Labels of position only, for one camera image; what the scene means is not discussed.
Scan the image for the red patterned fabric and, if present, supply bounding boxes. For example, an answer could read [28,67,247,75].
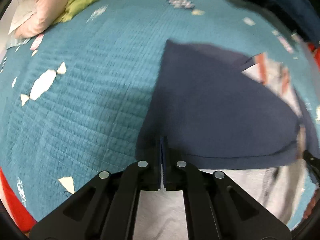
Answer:
[1,170,36,233]

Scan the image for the teal candy-print bed sheet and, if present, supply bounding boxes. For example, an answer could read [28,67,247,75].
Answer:
[1,0,319,220]

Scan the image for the navy and grey sweatshirt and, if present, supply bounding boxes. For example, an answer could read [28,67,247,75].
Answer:
[135,40,319,223]

